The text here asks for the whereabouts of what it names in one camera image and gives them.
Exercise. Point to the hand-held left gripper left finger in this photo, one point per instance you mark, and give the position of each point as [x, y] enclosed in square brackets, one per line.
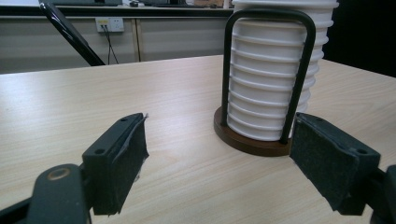
[115, 161]

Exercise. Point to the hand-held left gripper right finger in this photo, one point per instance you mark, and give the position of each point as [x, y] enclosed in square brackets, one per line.
[330, 158]

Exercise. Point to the stack of white paper cups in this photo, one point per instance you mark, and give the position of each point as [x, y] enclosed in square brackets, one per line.
[264, 77]

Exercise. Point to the black folding chair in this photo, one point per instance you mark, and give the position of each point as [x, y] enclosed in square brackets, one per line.
[72, 34]

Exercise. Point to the small dark object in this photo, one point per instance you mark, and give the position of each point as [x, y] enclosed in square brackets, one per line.
[134, 3]

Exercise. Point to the white wall socket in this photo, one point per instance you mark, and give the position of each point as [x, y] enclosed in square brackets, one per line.
[115, 25]

